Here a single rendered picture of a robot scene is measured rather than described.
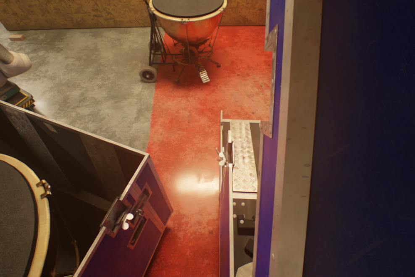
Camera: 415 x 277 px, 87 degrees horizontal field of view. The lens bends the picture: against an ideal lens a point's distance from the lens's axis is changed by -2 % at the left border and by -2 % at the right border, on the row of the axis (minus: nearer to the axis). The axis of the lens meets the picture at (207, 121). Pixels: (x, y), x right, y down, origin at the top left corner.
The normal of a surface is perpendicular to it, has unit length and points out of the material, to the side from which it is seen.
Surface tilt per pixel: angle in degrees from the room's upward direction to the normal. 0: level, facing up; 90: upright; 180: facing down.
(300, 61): 42
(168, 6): 0
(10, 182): 0
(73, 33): 0
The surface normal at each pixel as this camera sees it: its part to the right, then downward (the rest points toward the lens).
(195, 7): 0.00, -0.60
